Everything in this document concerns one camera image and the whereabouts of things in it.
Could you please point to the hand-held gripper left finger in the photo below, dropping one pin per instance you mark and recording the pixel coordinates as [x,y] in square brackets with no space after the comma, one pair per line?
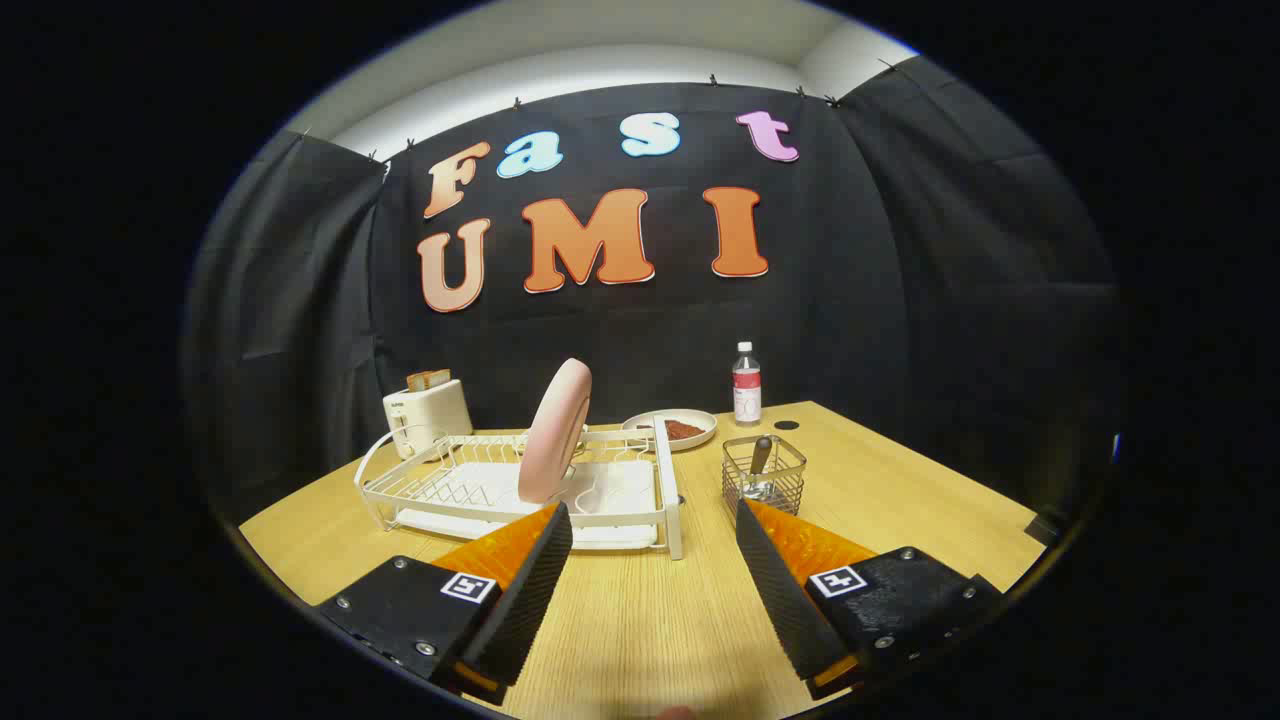
[530,600]

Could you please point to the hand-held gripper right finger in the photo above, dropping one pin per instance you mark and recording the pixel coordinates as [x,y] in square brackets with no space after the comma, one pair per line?
[790,600]

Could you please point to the pink plate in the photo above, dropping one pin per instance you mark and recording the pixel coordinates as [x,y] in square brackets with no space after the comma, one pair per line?
[555,430]

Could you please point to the white round plate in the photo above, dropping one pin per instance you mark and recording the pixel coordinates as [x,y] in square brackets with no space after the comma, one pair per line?
[645,420]

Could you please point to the white drip tray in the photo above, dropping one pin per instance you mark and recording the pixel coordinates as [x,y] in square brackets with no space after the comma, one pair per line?
[630,490]

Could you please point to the red meat piece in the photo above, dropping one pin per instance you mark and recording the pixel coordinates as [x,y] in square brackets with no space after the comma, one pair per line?
[685,430]

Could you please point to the clear water bottle red label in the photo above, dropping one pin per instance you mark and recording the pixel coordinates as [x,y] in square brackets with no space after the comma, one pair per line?
[747,395]

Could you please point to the white toaster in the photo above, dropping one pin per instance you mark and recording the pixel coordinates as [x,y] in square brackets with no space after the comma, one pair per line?
[435,412]

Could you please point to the toast bread slice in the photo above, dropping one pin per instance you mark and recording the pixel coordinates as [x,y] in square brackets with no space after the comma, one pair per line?
[416,382]
[439,378]

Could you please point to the black backdrop cloth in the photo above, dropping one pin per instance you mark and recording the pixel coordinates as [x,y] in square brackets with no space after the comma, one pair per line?
[900,300]

